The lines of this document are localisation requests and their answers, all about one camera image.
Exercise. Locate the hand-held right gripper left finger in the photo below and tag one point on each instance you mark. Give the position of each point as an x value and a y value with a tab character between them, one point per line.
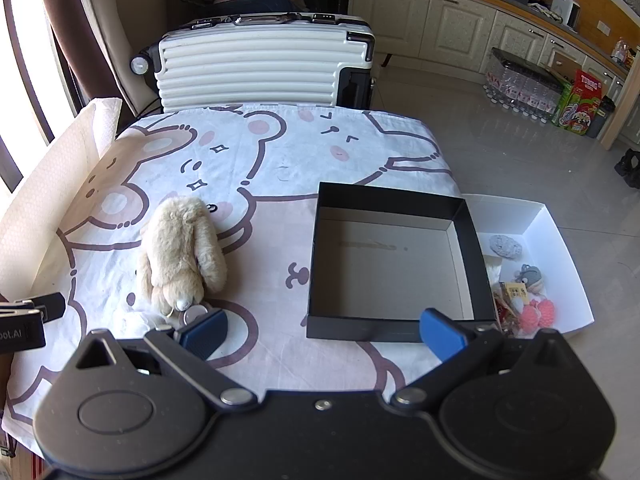
205	334

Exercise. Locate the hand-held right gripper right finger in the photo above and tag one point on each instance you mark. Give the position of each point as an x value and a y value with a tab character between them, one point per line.
442	335

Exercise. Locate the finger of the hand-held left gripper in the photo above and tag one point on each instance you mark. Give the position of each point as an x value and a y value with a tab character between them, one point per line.
50	305

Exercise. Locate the knotted white cloth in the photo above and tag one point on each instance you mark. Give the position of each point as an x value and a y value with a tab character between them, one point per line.
131	321

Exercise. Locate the cream plush rabbit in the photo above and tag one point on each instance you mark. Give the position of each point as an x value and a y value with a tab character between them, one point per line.
185	250

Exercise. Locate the black cardboard box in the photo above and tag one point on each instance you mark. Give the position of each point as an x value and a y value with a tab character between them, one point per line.
390	265

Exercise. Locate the small yellow box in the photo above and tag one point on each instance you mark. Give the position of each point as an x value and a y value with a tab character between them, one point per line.
512	291

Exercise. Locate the pink fuzzy ball charm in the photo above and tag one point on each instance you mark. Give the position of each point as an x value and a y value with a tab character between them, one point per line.
537	314

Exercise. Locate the small grey toy charm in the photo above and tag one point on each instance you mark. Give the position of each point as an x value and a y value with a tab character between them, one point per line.
530	277

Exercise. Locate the white embossed paper sheet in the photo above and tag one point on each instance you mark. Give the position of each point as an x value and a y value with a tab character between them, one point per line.
45	185

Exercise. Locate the white cardboard box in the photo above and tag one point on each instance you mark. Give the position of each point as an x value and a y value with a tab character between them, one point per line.
555	260

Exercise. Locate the bear printed blanket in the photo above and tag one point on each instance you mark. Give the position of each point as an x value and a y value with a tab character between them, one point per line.
280	160

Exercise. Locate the black shoes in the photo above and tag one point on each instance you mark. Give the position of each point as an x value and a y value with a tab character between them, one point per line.
629	167

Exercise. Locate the pack of water bottles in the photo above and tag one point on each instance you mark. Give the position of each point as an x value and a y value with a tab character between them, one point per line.
520	85

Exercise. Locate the white ribbed suitcase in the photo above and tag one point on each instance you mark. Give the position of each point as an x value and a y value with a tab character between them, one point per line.
250	70

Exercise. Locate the green and red carton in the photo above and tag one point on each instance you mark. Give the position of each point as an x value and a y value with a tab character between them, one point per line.
580	105

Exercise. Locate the black waste bin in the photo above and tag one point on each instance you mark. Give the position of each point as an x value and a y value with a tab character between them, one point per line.
600	117

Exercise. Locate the brown curtain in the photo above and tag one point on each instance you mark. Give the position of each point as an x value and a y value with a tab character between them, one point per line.
65	35

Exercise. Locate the light wooden table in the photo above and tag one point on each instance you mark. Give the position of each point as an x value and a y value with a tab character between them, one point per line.
620	110

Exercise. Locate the brown cardboard carton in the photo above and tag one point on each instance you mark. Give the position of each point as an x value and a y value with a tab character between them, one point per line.
562	65

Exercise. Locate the beige chair back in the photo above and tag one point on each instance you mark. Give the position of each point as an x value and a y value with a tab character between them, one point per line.
105	10

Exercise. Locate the cream kitchen cabinets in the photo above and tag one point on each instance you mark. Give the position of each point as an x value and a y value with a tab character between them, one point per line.
450	15

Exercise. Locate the colourful snack packets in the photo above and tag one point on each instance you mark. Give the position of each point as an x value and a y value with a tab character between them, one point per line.
622	52

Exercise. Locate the white countertop appliance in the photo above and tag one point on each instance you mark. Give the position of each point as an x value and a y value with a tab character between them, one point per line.
565	10

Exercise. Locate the wall outlet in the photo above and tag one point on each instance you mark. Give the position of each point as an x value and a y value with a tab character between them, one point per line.
602	27

